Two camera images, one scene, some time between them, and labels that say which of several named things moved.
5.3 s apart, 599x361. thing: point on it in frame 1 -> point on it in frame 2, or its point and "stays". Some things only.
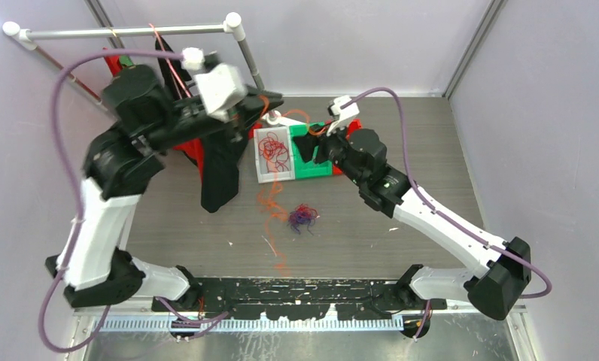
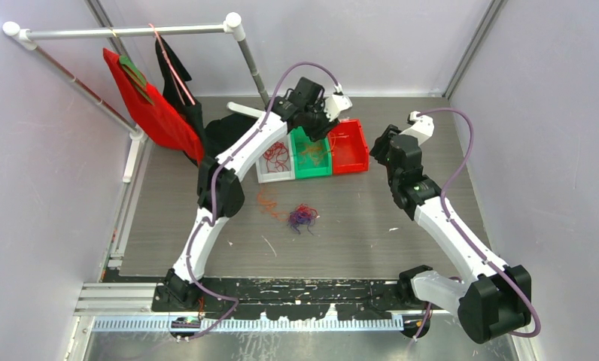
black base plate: [305, 298] stays
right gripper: [307, 144] -> [383, 144]
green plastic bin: [307, 168] stays
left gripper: [242, 117] -> [322, 131]
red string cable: [275, 152] stays
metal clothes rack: [232, 25] stays
